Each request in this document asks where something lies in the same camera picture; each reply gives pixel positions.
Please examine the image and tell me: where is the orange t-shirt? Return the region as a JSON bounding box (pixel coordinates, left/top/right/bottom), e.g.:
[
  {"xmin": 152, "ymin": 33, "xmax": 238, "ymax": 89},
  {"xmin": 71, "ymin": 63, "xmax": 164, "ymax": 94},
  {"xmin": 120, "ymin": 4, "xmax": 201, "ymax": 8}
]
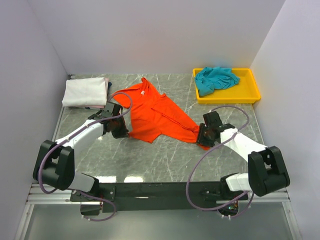
[{"xmin": 113, "ymin": 77, "xmax": 200, "ymax": 144}]

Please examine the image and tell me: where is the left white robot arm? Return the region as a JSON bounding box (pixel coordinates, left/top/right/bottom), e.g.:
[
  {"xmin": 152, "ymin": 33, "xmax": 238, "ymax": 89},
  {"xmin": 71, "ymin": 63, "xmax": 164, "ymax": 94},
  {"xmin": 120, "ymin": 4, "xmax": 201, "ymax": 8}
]
[{"xmin": 32, "ymin": 102, "xmax": 131, "ymax": 201}]

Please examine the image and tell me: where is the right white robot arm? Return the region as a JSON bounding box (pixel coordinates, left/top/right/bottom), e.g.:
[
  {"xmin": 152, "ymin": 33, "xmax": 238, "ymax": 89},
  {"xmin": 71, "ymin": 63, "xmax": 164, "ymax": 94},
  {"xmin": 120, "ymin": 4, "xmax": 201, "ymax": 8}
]
[{"xmin": 196, "ymin": 111, "xmax": 291, "ymax": 200}]

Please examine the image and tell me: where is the folded white t-shirt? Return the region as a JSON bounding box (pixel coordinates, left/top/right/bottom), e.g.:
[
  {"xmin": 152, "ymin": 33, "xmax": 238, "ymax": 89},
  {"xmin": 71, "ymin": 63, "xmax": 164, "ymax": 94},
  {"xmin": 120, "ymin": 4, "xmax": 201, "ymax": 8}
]
[{"xmin": 62, "ymin": 77, "xmax": 107, "ymax": 107}]

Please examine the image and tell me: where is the folded dark blue t-shirt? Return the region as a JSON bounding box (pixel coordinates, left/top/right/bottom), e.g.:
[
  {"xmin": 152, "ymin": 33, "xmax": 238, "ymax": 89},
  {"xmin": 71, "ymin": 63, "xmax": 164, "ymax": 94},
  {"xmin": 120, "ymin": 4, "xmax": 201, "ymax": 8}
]
[{"xmin": 107, "ymin": 81, "xmax": 112, "ymax": 96}]

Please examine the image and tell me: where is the teal t-shirt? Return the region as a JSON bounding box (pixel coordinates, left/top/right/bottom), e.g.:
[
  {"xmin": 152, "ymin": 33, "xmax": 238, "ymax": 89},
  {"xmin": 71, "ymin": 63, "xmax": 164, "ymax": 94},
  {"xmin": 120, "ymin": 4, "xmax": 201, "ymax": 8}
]
[{"xmin": 195, "ymin": 67, "xmax": 240, "ymax": 97}]

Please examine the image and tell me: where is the yellow plastic tray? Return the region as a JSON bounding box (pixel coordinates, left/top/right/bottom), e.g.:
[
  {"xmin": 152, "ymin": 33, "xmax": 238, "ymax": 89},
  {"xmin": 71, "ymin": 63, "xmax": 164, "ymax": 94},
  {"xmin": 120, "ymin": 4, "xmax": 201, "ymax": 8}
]
[{"xmin": 193, "ymin": 67, "xmax": 261, "ymax": 104}]

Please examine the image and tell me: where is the black base beam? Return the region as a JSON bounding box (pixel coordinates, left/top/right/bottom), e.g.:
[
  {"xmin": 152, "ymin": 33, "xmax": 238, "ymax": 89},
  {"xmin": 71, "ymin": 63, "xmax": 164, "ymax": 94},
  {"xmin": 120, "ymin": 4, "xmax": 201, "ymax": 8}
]
[{"xmin": 69, "ymin": 181, "xmax": 250, "ymax": 216}]

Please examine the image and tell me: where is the aluminium frame rail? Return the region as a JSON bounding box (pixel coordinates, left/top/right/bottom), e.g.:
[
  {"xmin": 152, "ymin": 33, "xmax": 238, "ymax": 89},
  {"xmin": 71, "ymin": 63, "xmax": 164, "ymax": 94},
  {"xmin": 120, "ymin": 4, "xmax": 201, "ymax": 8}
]
[{"xmin": 26, "ymin": 181, "xmax": 291, "ymax": 206}]

